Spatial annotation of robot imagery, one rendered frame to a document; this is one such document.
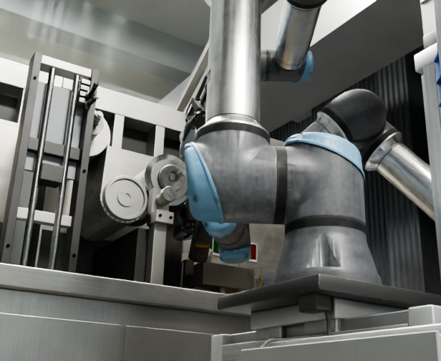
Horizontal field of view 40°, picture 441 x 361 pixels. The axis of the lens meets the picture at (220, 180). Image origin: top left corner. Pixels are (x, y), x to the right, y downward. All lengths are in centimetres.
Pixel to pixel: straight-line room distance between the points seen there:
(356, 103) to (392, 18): 207
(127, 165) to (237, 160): 118
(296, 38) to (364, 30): 216
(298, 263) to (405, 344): 33
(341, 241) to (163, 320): 57
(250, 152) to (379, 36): 268
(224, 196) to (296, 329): 20
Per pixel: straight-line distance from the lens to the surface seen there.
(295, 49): 132
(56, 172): 141
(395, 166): 141
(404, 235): 445
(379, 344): 53
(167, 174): 165
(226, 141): 86
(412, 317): 67
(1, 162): 189
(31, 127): 147
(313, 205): 84
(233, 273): 166
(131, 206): 161
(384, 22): 339
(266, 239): 221
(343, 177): 86
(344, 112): 131
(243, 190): 84
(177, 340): 130
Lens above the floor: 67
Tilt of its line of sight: 21 degrees up
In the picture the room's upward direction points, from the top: 2 degrees clockwise
